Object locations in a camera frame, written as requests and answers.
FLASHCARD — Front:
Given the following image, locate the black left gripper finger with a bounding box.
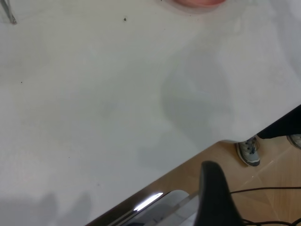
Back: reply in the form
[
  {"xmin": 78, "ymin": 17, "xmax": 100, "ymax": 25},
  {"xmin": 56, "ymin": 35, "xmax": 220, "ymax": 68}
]
[{"xmin": 195, "ymin": 161, "xmax": 244, "ymax": 226}]

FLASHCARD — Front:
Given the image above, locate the pink round plate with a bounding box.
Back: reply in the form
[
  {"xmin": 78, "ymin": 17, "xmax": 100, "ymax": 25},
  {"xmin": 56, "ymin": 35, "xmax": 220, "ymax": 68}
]
[{"xmin": 173, "ymin": 0, "xmax": 227, "ymax": 8}]

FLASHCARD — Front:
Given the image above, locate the grey sneaker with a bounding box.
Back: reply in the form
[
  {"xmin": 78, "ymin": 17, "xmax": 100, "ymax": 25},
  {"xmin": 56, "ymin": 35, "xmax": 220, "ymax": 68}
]
[
  {"xmin": 236, "ymin": 135, "xmax": 261, "ymax": 167},
  {"xmin": 287, "ymin": 134, "xmax": 301, "ymax": 150}
]

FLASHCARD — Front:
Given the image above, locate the black trouser leg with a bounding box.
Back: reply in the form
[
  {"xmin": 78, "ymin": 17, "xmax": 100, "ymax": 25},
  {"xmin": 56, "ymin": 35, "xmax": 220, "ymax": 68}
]
[{"xmin": 256, "ymin": 105, "xmax": 301, "ymax": 140}]

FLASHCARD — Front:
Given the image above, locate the shiny metal table frame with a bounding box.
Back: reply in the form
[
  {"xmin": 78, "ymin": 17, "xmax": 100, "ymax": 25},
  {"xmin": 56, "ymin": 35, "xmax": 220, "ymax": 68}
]
[{"xmin": 86, "ymin": 189, "xmax": 200, "ymax": 226}]

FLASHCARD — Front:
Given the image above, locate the thin black cable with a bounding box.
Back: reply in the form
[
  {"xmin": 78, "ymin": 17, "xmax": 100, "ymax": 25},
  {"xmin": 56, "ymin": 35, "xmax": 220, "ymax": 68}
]
[
  {"xmin": 239, "ymin": 218, "xmax": 301, "ymax": 226},
  {"xmin": 229, "ymin": 186, "xmax": 301, "ymax": 195}
]

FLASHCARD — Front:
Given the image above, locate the metal wire plate rack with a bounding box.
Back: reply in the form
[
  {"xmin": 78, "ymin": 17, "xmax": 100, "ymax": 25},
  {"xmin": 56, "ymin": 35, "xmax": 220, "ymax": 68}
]
[{"xmin": 0, "ymin": 0, "xmax": 18, "ymax": 24}]

